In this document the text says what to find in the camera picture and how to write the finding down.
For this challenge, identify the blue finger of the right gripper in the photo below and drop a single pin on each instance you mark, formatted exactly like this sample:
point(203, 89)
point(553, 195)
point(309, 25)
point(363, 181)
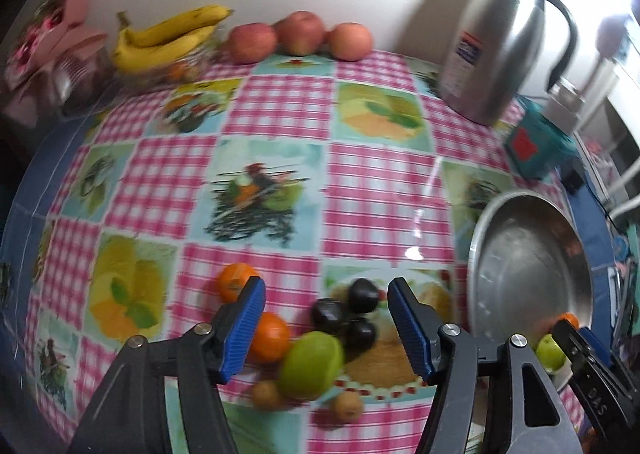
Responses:
point(607, 391)

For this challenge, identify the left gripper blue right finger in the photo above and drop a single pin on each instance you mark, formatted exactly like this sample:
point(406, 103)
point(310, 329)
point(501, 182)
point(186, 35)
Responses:
point(524, 411)

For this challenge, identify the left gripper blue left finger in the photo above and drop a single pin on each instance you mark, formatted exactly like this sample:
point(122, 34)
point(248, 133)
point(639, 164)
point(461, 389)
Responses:
point(127, 412)

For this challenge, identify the large orange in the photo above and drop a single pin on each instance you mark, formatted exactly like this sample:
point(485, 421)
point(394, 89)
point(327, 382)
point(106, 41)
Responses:
point(569, 317)

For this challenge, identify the dark plum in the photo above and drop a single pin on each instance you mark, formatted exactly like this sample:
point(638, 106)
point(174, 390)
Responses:
point(359, 335)
point(362, 297)
point(327, 315)

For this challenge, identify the big green apple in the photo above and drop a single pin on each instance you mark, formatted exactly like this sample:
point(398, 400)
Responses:
point(310, 367)

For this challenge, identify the small tangerine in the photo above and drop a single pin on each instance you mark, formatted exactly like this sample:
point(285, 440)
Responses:
point(232, 281)
point(271, 340)

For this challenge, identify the large steel basin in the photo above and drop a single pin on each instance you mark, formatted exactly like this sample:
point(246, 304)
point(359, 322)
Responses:
point(526, 267)

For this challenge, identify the black charger plug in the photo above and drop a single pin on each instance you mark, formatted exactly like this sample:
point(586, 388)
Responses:
point(572, 175)

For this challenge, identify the teal knitted box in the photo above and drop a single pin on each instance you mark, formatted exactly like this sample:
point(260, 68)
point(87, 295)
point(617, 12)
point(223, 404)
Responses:
point(542, 140)

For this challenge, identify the pink checkered fruit tablecloth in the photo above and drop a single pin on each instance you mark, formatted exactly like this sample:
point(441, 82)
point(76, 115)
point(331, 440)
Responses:
point(395, 402)

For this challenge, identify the blue table cover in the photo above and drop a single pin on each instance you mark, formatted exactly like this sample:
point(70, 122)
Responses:
point(30, 213)

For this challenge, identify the white shelf rack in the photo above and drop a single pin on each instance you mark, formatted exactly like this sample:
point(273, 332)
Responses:
point(611, 135)

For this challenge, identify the right red apple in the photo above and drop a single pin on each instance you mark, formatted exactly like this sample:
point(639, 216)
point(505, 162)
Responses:
point(350, 42)

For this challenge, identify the red apple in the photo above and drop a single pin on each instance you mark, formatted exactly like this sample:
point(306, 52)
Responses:
point(251, 43)
point(301, 33)
point(350, 42)

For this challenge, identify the stainless steel thermos jug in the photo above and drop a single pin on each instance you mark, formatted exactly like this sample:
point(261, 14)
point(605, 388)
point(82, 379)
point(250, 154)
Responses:
point(494, 48)

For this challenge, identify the pink flower bouquet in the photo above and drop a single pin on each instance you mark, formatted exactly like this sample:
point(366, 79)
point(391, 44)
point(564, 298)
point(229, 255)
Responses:
point(57, 66)

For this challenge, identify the middle red apple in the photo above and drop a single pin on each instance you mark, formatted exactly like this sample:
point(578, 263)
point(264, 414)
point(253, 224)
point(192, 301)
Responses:
point(301, 33)

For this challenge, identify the yellow banana bunch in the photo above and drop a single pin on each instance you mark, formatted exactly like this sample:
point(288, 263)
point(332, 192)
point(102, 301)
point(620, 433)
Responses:
point(140, 50)

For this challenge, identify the left red apple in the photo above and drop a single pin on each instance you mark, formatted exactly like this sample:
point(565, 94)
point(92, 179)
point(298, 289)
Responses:
point(251, 43)

